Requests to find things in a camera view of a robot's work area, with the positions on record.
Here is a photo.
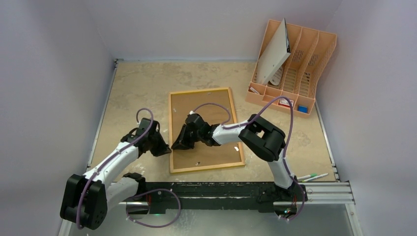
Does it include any brown backing board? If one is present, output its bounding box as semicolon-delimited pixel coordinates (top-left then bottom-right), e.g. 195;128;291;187
168;88;245;173

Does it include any yellow wooden picture frame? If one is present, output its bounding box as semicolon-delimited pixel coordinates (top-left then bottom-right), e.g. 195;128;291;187
168;88;245;173

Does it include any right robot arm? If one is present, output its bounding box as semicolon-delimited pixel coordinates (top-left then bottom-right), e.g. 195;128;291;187
171;112;296;200

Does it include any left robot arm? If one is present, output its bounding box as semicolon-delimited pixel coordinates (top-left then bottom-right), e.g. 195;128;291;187
60;118;171;230

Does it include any red white small box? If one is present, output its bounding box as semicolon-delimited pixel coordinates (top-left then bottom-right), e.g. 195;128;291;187
278;98;294;107

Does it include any blue small box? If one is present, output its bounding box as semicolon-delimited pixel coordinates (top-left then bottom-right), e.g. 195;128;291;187
298;105;308;114

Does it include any peach desk organizer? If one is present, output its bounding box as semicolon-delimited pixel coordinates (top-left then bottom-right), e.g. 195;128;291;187
245;20;337;118

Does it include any green capped marker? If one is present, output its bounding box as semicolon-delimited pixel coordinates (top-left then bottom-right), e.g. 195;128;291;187
298;174;317;180

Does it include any white pen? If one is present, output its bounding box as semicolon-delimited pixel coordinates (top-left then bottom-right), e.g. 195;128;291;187
302;173;329;182

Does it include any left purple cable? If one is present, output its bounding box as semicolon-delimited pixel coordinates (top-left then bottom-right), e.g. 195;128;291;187
75;108;181;230

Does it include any purple cable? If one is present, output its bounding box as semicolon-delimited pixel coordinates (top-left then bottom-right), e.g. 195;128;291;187
75;108;181;230
192;96;307;222

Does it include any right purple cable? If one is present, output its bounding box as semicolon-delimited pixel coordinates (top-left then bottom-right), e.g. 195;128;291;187
192;96;307;222

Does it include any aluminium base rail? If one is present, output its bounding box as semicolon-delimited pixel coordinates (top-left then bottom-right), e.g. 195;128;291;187
61;181;356;214

